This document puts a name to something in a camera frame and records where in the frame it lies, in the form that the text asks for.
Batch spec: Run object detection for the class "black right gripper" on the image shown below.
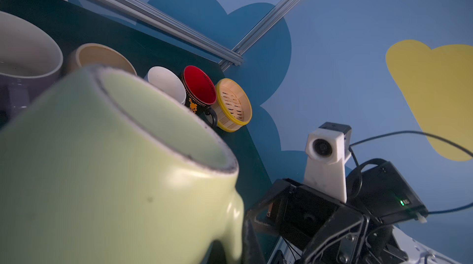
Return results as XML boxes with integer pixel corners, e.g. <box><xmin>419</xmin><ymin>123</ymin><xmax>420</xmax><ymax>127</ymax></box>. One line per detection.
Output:
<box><xmin>244</xmin><ymin>178</ymin><xmax>369</xmax><ymax>264</ymax></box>

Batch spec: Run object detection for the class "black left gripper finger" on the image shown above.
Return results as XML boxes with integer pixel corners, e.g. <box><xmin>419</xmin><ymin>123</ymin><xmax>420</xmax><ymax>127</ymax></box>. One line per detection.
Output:
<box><xmin>241</xmin><ymin>219</ymin><xmax>266</xmax><ymax>264</ymax></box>

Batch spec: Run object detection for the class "black patterned mug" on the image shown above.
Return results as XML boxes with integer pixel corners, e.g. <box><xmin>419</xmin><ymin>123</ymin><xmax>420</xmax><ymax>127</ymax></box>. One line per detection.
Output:
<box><xmin>179</xmin><ymin>66</ymin><xmax>218</xmax><ymax>128</ymax></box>

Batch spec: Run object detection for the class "yellow-green ceramic mug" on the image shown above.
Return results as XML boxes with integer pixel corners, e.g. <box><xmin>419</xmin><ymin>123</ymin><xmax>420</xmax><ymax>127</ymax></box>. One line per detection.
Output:
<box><xmin>1</xmin><ymin>65</ymin><xmax>244</xmax><ymax>264</ymax></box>

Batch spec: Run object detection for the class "light blue ceramic mug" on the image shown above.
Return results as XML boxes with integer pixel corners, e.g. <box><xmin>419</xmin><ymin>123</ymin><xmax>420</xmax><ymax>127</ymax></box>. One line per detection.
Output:
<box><xmin>144</xmin><ymin>66</ymin><xmax>187</xmax><ymax>104</ymax></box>

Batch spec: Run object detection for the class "beige ceramic teapot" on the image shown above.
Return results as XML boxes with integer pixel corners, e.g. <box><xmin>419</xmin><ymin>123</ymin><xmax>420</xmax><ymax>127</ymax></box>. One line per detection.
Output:
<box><xmin>64</xmin><ymin>43</ymin><xmax>137</xmax><ymax>75</ymax></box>

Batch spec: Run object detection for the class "purple ceramic mug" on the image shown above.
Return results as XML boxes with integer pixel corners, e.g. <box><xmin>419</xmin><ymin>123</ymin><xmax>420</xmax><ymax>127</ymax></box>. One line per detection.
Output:
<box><xmin>1</xmin><ymin>11</ymin><xmax>64</xmax><ymax>119</ymax></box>

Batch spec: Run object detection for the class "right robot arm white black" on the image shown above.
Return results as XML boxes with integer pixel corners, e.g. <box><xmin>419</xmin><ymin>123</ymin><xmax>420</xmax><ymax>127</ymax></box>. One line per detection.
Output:
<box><xmin>242</xmin><ymin>159</ymin><xmax>451</xmax><ymax>264</ymax></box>

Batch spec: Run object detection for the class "yellow bamboo steamer basket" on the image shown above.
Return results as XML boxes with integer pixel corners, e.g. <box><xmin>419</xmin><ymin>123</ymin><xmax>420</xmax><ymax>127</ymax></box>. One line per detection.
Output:
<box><xmin>211</xmin><ymin>78</ymin><xmax>253</xmax><ymax>133</ymax></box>

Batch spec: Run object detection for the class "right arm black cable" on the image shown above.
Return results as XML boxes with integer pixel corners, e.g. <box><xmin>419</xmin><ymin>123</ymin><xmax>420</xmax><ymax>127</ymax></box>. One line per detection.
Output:
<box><xmin>347</xmin><ymin>130</ymin><xmax>473</xmax><ymax>216</ymax></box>

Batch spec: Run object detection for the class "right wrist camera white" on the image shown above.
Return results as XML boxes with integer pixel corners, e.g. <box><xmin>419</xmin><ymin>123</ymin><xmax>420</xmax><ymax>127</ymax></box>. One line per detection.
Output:
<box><xmin>303</xmin><ymin>122</ymin><xmax>352</xmax><ymax>203</ymax></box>

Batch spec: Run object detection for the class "aluminium frame right post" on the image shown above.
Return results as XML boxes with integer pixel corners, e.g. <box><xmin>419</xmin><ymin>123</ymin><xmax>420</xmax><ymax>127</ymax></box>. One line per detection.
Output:
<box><xmin>232</xmin><ymin>0</ymin><xmax>302</xmax><ymax>56</ymax></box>

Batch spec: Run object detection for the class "aluminium frame back bar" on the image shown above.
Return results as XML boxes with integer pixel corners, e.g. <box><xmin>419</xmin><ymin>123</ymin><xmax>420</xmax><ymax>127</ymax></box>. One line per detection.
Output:
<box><xmin>96</xmin><ymin>0</ymin><xmax>243</xmax><ymax>66</ymax></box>

